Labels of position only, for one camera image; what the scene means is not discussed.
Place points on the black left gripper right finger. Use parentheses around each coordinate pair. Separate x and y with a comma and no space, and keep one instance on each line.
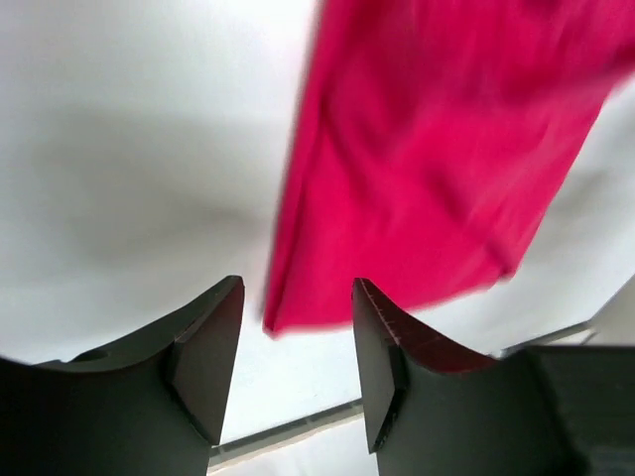
(435,407)

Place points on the magenta t shirt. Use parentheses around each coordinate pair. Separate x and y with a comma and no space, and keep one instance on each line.
(432,137)

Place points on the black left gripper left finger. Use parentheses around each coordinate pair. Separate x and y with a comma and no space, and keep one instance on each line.
(150,403)

